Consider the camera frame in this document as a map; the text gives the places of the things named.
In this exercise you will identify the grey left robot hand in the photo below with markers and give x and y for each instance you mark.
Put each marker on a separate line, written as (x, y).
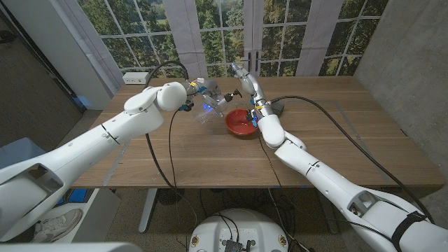
(210, 87)

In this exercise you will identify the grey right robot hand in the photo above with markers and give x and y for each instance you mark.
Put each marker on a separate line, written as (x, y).
(252, 87)

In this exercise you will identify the clear dispenser bottle black pump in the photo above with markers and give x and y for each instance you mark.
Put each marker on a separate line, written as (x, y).
(204, 117)

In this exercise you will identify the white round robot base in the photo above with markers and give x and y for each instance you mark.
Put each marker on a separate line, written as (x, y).
(241, 224)

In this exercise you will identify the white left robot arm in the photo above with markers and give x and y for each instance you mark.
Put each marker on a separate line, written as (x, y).
(87, 147)

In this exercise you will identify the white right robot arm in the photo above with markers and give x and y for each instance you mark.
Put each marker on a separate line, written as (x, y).
(315, 168)

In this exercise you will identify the dark grey block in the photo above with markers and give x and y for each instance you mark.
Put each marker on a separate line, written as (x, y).
(279, 110)

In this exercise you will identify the red bowl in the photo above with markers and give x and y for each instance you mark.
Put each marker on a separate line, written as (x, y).
(236, 122)

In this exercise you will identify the printed window forest backdrop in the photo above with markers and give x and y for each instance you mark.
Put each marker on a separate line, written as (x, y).
(210, 35)

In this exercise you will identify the white power strip box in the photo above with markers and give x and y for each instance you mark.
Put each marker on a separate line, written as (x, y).
(134, 77)

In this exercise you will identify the white box with blue panels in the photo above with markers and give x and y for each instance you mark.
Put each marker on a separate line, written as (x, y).
(101, 213)

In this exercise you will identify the dark brown door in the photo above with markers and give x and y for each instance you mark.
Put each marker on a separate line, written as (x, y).
(35, 98)

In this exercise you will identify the white grey sneaker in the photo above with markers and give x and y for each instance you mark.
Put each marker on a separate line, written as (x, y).
(59, 224)

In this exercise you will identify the pale blue plastic bin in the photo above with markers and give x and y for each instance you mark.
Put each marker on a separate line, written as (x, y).
(14, 152)

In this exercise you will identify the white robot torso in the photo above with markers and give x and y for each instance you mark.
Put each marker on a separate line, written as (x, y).
(70, 248)

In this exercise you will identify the person's dark trouser leg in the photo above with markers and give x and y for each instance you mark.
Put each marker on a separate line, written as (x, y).
(14, 238)

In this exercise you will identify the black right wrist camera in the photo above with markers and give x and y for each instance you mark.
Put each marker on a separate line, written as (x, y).
(250, 115)

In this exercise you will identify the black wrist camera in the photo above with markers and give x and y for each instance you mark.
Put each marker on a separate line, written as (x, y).
(250, 115)
(186, 106)

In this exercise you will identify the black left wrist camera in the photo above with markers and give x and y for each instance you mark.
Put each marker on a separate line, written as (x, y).
(186, 106)

